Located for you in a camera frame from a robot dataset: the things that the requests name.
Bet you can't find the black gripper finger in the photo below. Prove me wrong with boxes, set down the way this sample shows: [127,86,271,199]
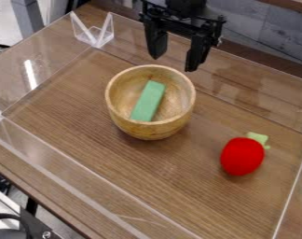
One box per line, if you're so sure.
[143,20,168,59]
[184,33,211,72]

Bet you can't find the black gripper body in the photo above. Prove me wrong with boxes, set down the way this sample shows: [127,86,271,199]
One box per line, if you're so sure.
[140,0,225,39]

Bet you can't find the red plush strawberry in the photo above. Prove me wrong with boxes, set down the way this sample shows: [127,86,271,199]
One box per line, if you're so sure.
[219,132,271,176]

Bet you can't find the green rectangular block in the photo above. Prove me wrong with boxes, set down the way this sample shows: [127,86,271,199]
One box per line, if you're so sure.
[129,80,165,121]

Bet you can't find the wooden bowl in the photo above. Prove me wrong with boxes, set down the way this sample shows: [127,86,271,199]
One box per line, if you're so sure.
[104,64,196,140]

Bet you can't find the clear acrylic tray walls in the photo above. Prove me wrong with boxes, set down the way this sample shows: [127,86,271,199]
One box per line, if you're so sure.
[0,8,302,239]

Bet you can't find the grey post upper left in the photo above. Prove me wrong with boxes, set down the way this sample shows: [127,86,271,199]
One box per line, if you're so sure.
[9,0,44,38]

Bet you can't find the black metal bracket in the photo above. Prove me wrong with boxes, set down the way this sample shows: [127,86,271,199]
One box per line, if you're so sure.
[19,209,63,239]

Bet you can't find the black cable lower left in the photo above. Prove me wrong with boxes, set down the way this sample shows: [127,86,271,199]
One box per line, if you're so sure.
[0,213,29,232]

